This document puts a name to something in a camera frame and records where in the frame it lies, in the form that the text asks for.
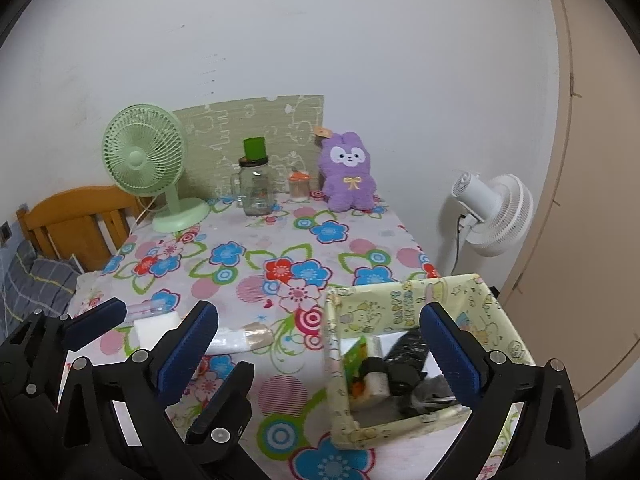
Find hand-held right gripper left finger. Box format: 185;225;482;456
59;301;221;480

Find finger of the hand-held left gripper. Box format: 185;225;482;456
186;360;261;480
10;297;127;361

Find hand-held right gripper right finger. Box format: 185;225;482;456
419;302;591;480

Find black bag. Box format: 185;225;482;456
382;327;433;386

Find white and tan packet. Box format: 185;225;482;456
206;322;275;356

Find clear plastic packet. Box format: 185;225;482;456
125;292;168;318

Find yellow cartoon storage box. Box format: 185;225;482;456
324;272;537;451

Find small cartoon tissue packet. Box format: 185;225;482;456
350;370;392;403

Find green snack packet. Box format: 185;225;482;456
344;336;371;378

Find grey plaid pillow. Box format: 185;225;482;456
0;240;81;331

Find floral tablecloth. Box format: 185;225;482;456
67;191;538;480

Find wooden bed headboard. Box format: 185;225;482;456
16;186;146;273

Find white standing fan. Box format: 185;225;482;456
451;171;535;258

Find glass mug jar green lid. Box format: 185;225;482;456
235;136;275;217

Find green desk fan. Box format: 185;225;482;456
102;105;211;233

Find small jar orange lid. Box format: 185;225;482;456
287;170;312;202

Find purple plush rabbit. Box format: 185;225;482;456
315;127;377;212

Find beige door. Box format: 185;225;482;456
500;0;640;411

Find black fan cable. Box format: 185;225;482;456
454;214;468;277

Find green patterned wall board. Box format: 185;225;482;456
172;94;325;198

